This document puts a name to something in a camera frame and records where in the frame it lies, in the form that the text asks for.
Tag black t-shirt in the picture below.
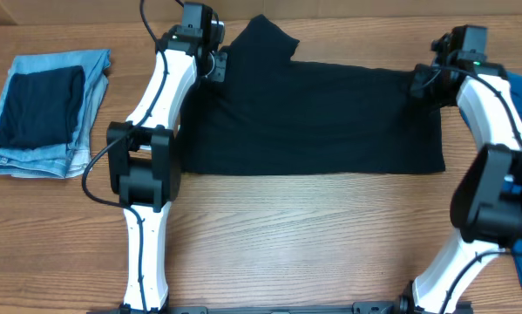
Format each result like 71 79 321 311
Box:
177 16 445 176

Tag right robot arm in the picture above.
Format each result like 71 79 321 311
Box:
385 24 522 313

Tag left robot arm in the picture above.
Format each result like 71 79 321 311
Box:
106 2 227 313

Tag folded light blue jeans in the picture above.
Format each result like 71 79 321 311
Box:
0 49 111 179

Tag folded dark navy shirt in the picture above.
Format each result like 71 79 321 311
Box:
0 65 85 149

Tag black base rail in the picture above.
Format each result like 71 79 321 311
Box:
85 300 475 314

